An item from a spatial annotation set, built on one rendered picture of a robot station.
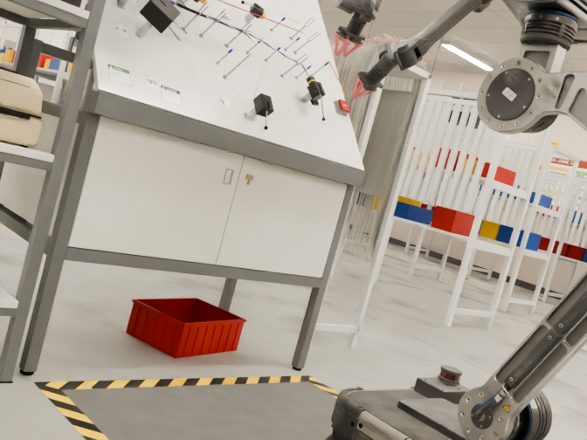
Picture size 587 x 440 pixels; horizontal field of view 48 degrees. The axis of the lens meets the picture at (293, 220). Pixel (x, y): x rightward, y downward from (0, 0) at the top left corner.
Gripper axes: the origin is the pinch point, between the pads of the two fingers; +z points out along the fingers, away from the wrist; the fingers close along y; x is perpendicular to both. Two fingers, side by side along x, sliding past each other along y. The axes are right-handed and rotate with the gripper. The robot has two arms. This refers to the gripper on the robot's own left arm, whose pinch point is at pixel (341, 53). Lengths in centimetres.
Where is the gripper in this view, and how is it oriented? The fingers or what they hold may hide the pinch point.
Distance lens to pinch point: 254.9
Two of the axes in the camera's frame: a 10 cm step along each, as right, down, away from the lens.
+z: -4.4, 7.6, 4.7
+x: 6.3, 6.4, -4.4
